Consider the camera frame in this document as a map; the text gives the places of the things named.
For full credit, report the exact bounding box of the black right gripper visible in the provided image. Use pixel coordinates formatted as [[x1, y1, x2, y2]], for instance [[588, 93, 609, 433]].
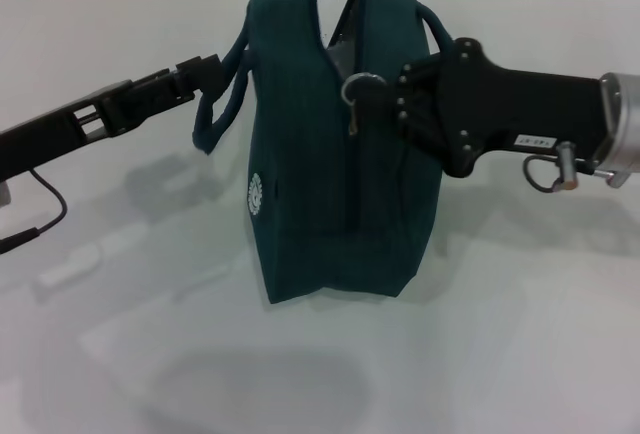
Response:
[[357, 38, 609, 180]]

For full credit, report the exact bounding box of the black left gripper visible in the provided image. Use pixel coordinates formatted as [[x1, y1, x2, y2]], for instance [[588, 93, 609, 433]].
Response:
[[0, 53, 225, 180]]

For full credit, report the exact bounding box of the dark teal insulated lunch bag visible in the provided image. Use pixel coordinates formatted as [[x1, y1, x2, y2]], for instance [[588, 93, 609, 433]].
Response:
[[191, 0, 457, 305]]

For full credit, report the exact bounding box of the right arm gripper cable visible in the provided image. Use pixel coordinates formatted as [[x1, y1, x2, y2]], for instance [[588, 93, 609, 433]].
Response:
[[522, 140, 632, 194]]

